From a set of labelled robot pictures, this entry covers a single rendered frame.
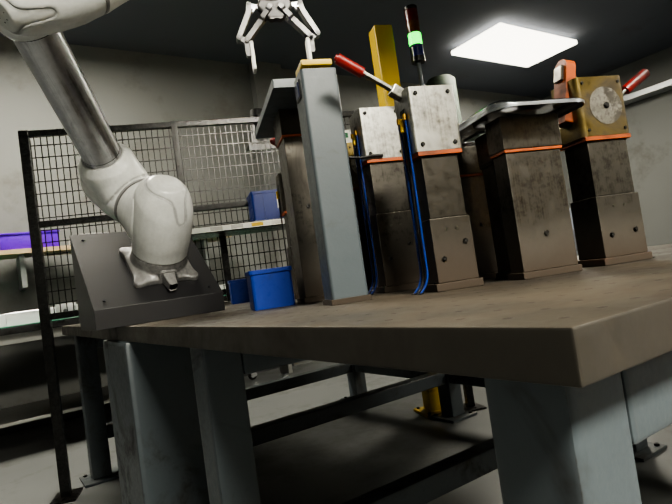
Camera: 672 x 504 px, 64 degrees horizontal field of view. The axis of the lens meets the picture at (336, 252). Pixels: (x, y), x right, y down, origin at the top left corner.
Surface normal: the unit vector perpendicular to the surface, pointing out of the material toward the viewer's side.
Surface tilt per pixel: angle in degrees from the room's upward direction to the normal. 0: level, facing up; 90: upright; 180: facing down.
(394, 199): 90
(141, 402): 90
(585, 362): 90
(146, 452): 90
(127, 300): 41
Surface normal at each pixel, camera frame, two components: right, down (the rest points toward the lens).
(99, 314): 0.55, -0.11
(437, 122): 0.25, -0.07
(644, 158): -0.82, 0.09
